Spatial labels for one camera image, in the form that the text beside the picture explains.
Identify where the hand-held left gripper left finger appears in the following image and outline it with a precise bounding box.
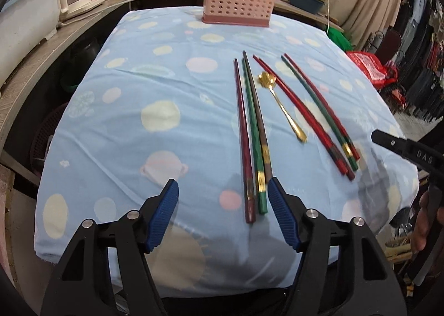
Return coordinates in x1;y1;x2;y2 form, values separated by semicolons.
40;179;180;316

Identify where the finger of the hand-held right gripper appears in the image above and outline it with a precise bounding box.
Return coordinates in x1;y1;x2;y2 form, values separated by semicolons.
370;129;409;156

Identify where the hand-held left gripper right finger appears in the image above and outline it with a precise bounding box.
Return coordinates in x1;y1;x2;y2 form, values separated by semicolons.
267;177;407;316

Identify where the red chopstick gold band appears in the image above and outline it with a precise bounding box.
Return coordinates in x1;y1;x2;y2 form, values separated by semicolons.
284;53;361;161

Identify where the green chopstick gold band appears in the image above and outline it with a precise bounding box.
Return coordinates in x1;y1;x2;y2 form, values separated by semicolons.
281;56;359;171
242;58;269;215

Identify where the brown chopstick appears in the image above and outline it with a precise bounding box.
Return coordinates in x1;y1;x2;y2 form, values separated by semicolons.
242;50;274;185

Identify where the bright red chopstick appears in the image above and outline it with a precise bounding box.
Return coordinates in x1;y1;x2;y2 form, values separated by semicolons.
253;54;356;181

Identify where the dark red chopstick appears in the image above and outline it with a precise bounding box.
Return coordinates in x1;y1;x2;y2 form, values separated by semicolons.
233;58;256;224

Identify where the gold spoon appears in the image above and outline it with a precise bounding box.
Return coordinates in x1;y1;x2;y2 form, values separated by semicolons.
257;72;308;144

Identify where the person's right hand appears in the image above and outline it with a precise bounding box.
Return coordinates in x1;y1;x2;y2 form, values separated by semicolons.
411;193;444;253

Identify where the red plastic bag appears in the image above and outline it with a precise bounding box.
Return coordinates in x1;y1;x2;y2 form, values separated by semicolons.
346;50;400;88

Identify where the rack of hanging clothes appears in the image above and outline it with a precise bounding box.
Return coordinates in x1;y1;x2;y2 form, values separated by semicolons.
395;0;444;119

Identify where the black metal chair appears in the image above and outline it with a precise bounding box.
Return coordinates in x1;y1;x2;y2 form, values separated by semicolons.
367;29;403;60

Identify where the blue spotted tablecloth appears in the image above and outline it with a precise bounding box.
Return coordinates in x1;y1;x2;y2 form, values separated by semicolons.
34;6;421;290

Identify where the green cloth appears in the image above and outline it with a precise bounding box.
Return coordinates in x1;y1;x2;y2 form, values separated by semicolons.
327;26;355;53

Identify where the white plastic basin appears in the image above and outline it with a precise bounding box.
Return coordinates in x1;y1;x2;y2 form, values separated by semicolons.
0;0;66;64

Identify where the white cable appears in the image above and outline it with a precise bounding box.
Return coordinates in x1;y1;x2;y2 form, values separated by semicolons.
324;0;334;36

